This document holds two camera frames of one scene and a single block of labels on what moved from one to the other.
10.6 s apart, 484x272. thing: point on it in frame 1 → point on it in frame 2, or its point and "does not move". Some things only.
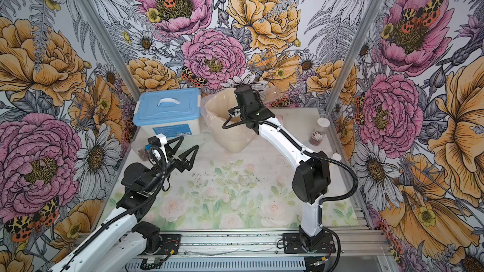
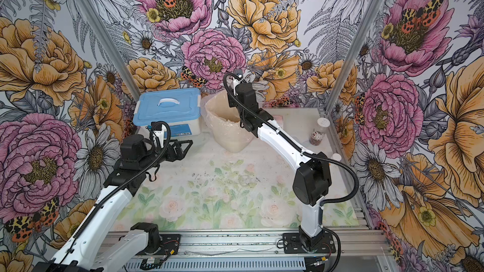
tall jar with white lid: [322, 126] does not move
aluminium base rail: [358, 251] does not move
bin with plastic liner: [215, 107] does not move
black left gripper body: [172, 164] → [166, 154]
